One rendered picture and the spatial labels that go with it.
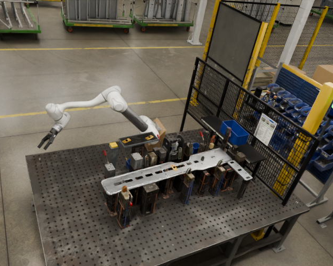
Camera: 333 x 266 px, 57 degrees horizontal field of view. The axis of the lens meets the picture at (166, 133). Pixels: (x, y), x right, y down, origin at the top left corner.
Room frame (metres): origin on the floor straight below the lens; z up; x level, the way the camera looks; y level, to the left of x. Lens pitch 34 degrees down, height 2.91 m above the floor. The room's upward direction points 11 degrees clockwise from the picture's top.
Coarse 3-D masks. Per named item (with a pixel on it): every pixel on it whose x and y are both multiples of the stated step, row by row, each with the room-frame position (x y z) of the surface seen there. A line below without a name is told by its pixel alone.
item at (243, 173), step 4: (232, 160) 2.55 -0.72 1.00; (228, 164) 2.49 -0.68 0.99; (232, 164) 2.49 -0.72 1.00; (236, 164) 2.51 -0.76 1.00; (236, 168) 2.44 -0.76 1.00; (240, 168) 2.45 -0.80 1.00; (236, 172) 2.39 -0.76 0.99; (240, 172) 2.39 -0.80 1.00; (244, 172) 2.40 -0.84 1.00; (240, 176) 2.34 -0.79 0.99; (244, 176) 2.34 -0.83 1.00; (248, 176) 2.35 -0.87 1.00
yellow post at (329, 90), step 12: (324, 84) 2.54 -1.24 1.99; (324, 96) 2.50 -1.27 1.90; (312, 108) 2.54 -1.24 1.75; (324, 108) 2.48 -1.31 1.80; (312, 120) 2.50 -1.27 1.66; (300, 132) 2.54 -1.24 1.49; (312, 132) 2.49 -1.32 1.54; (300, 144) 2.50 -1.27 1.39; (288, 156) 2.54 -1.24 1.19; (300, 156) 2.50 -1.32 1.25; (288, 168) 2.50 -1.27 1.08; (276, 180) 2.54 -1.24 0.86; (288, 180) 2.50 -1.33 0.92; (264, 228) 2.52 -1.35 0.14
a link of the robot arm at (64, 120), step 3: (63, 114) 2.49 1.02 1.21; (66, 114) 2.50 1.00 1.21; (69, 114) 2.52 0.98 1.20; (63, 117) 2.44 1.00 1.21; (66, 117) 2.47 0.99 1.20; (69, 117) 2.50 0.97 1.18; (54, 120) 2.40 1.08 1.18; (57, 120) 2.40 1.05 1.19; (60, 120) 2.41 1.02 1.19; (63, 120) 2.43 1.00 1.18; (66, 120) 2.45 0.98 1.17; (57, 123) 2.40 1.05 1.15; (60, 123) 2.40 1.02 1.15; (63, 123) 2.42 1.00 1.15; (66, 123) 2.45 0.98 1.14; (63, 126) 2.42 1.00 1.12
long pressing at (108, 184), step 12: (192, 156) 2.50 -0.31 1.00; (204, 156) 2.53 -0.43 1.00; (216, 156) 2.57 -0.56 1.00; (228, 156) 2.61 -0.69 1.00; (144, 168) 2.17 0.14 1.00; (156, 168) 2.21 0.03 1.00; (180, 168) 2.27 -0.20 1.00; (192, 168) 2.31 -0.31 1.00; (204, 168) 2.34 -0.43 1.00; (108, 180) 1.93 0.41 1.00; (120, 180) 1.96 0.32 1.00; (144, 180) 2.01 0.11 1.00; (156, 180) 2.05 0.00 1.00; (108, 192) 1.80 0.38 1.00
